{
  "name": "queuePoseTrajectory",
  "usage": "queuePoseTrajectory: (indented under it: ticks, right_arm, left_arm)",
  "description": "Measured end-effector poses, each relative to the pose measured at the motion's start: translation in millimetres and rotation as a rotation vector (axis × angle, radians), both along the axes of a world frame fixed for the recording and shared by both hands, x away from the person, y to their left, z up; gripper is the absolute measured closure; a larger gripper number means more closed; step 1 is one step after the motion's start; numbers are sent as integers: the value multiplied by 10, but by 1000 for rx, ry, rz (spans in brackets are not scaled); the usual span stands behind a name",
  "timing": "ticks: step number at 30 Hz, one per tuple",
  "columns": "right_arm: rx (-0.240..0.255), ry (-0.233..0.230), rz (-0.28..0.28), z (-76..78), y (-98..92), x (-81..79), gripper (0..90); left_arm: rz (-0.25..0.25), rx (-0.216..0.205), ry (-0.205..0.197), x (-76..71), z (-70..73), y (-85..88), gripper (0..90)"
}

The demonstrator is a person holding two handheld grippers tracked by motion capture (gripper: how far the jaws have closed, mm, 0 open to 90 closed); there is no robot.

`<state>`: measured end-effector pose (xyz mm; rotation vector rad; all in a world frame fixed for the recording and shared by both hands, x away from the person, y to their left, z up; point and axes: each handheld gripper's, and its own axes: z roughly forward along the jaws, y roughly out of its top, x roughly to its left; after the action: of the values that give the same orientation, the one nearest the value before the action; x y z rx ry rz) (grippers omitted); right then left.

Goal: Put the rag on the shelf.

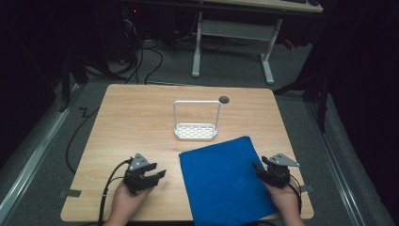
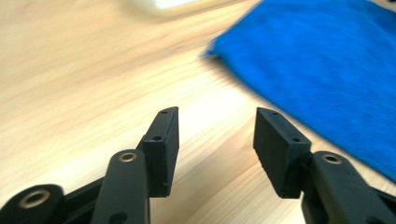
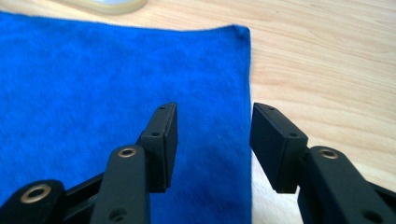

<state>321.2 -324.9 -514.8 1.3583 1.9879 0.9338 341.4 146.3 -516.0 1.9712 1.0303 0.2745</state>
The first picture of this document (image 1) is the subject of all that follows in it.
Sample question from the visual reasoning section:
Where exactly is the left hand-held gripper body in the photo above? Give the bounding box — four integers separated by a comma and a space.
122, 153, 158, 196

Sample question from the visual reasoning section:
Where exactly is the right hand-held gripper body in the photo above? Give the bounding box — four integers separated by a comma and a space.
265, 153, 300, 189

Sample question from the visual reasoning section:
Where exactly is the blue cloth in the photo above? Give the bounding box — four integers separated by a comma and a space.
178, 135, 280, 226

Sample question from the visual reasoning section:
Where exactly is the person's right hand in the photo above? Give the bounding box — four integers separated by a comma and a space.
263, 179, 303, 224

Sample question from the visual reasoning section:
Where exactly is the person's left hand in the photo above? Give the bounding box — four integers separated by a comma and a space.
107, 181, 155, 224

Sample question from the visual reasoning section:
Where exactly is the white towel rack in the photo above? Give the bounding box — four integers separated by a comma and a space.
172, 100, 222, 142

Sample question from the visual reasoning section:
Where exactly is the black stand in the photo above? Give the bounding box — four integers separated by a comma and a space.
272, 70, 331, 134
58, 51, 90, 113

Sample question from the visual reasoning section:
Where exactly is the white-framed desk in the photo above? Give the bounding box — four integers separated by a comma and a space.
190, 0, 325, 87

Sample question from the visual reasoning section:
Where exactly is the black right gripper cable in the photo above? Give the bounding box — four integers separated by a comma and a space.
287, 173, 303, 217

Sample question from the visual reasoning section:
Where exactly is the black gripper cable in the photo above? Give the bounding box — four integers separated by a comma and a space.
287, 173, 303, 217
97, 158, 133, 226

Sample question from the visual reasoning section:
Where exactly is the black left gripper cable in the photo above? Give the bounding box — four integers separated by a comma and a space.
97, 158, 133, 226

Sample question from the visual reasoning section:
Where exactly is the metal floor rail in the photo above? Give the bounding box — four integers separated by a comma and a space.
305, 100, 369, 226
0, 82, 81, 220

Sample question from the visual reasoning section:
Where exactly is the black floor cable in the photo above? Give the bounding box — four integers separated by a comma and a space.
65, 106, 102, 175

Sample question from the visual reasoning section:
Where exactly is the bundle of black cables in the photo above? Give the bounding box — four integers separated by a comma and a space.
117, 12, 165, 86

